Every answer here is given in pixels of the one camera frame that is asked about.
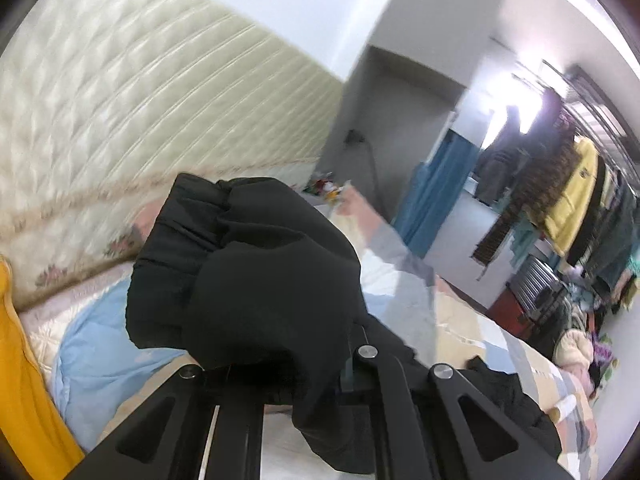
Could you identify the patchwork bed quilt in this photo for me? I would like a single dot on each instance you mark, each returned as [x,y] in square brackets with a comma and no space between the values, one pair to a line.
[470,330]

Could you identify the colourful toys on nightstand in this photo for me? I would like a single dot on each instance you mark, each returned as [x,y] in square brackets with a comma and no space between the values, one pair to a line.
[327,187]

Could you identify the light blue pillow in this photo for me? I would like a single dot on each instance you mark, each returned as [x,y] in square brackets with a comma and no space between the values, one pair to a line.
[100,360]

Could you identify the black pants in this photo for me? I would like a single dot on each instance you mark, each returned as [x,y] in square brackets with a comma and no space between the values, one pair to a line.
[250,280]

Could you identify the yellow cloth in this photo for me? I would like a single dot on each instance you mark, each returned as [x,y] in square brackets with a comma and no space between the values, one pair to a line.
[27,385]

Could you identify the dark hanging coat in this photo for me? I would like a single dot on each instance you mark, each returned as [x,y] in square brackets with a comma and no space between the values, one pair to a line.
[505,160]

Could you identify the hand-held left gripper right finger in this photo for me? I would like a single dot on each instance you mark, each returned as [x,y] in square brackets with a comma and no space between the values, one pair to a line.
[372,385]

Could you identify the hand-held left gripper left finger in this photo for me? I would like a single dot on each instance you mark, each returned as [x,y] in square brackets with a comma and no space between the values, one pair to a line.
[235,410]

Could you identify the pile of clothes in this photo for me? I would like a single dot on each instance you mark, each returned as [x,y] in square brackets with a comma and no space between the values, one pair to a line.
[585,330]

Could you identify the blue curtain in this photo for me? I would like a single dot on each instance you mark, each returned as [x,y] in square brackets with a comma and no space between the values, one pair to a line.
[435,195]

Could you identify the cream quilted headboard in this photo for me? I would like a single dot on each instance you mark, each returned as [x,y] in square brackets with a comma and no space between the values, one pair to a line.
[135,125]

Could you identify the yellow hanging jacket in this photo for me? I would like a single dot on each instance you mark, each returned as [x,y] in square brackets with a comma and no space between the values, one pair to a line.
[575,190]

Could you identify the clothes rack rail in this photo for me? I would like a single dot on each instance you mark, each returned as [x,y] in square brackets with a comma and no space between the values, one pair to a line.
[590,105]

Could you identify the red cabinet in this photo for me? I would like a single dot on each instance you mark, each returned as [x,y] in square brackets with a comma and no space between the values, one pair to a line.
[510,307]

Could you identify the brown patterned hanging garment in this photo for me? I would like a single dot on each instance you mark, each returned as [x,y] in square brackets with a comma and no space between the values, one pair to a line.
[520,200]

